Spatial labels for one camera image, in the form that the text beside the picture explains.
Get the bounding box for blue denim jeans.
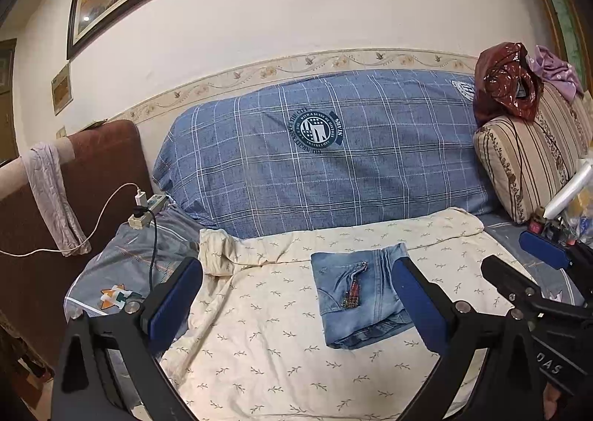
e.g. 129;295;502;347
311;243;413;351

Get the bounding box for person right hand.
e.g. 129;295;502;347
543;383;561;420

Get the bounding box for red label bottle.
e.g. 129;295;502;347
528;206;549;236

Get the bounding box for clear plastic bag of items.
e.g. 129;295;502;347
561;181;592;246

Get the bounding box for beige striped floral pillow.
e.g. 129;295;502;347
473;83;592;224

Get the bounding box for grey patterned bedsheet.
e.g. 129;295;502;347
63;205;583;319

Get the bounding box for cream floral quilt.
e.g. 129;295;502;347
161;208;514;420

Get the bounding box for white power strip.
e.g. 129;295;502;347
127;194;169;230

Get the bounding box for dark red plastic bag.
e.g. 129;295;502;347
473;42;543;128

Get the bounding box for purple cloth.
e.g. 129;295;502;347
528;45;584;103

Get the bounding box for brown headboard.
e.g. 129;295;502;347
1;119;153;368

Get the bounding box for grey hanging cloth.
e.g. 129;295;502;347
21;137;90;256

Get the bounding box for blue plaid pillow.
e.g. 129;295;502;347
153;69;497;238

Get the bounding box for black power cable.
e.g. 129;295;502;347
133;204;161;297

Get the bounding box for white charger cable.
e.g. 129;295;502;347
0;181;147;259

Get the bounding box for green floral door frame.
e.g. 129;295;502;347
541;0;592;89

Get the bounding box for small wall picture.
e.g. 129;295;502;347
51;62;72;116

